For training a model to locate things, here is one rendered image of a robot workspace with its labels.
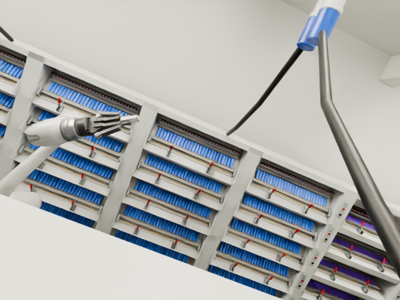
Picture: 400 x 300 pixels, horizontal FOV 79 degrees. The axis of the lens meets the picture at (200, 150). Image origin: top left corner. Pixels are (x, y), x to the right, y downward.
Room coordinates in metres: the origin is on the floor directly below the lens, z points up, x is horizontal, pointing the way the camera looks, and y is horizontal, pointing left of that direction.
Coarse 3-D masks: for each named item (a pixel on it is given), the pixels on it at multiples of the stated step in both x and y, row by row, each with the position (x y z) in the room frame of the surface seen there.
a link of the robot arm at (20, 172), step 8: (64, 112) 1.06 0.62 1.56; (72, 112) 1.07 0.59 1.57; (80, 112) 1.14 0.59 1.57; (40, 152) 1.04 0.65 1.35; (48, 152) 1.06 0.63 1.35; (24, 160) 1.02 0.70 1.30; (32, 160) 1.02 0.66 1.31; (40, 160) 1.04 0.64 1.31; (16, 168) 0.99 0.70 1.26; (24, 168) 1.00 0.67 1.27; (32, 168) 1.02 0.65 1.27; (8, 176) 0.96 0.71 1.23; (16, 176) 0.97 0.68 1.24; (24, 176) 1.00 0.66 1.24; (0, 184) 0.95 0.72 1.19; (8, 184) 0.96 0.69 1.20; (16, 184) 0.98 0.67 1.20; (0, 192) 0.95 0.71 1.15; (8, 192) 0.97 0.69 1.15
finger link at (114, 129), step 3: (114, 126) 0.93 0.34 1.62; (117, 126) 0.92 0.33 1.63; (108, 129) 0.92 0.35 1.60; (111, 129) 0.92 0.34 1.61; (114, 129) 0.92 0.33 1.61; (117, 129) 0.94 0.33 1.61; (99, 132) 0.91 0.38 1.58; (102, 132) 0.91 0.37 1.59; (105, 132) 0.91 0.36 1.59; (108, 132) 0.92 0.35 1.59; (111, 132) 0.93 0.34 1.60; (114, 132) 0.93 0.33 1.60; (96, 135) 0.91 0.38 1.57; (99, 135) 0.91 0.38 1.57; (102, 135) 0.92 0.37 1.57; (105, 135) 0.93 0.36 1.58
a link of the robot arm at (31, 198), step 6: (12, 192) 1.13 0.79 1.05; (18, 192) 1.15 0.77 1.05; (24, 192) 1.17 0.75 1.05; (30, 192) 1.20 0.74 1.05; (12, 198) 1.09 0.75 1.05; (18, 198) 1.11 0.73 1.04; (24, 198) 1.14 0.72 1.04; (30, 198) 1.17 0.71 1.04; (36, 198) 1.20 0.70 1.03; (30, 204) 1.15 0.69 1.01; (36, 204) 1.19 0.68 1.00
